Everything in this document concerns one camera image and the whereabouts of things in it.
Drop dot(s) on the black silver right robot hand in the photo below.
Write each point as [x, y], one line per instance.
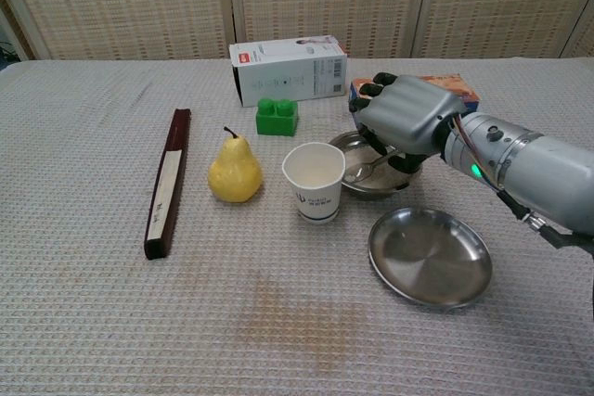
[408, 113]

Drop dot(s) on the metal spoon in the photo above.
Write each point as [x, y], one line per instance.
[359, 174]

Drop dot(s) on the steel bowl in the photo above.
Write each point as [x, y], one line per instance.
[371, 188]

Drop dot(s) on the white paper cup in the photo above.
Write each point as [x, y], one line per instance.
[315, 201]

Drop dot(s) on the empty steel plate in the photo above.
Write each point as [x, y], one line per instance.
[429, 257]

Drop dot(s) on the orange biscuit box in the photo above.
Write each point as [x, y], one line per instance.
[464, 90]

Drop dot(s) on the green toy building brick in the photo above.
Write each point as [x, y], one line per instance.
[276, 122]

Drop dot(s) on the white product carton box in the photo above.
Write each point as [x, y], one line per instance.
[278, 80]

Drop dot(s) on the yellow pear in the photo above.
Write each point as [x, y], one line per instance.
[234, 173]

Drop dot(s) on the dark red folded fan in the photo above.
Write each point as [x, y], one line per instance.
[167, 192]

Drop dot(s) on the woven bamboo folding screen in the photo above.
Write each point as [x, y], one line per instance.
[139, 2]

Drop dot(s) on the white woven tablecloth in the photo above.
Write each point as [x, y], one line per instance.
[93, 298]

